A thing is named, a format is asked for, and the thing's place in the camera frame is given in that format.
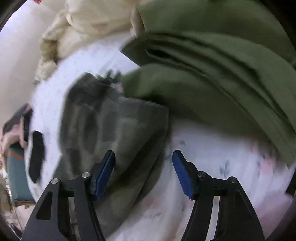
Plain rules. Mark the cream bear print duvet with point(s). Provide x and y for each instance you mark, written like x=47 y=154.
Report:
x=80 y=23

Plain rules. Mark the camouflage pants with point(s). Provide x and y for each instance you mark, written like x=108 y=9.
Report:
x=97 y=118

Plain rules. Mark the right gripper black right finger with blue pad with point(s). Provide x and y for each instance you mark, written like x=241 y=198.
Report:
x=237 y=219

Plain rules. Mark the white floral bed sheet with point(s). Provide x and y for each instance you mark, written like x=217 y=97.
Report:
x=162 y=210

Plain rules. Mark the green garment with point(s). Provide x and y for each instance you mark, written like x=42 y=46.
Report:
x=229 y=64

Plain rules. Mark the folded black garment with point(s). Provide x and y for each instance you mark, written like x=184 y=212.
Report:
x=37 y=156

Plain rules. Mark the pink and black jacket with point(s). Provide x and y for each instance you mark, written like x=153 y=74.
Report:
x=17 y=128

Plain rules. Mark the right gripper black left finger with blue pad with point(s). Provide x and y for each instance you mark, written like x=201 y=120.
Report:
x=50 y=219

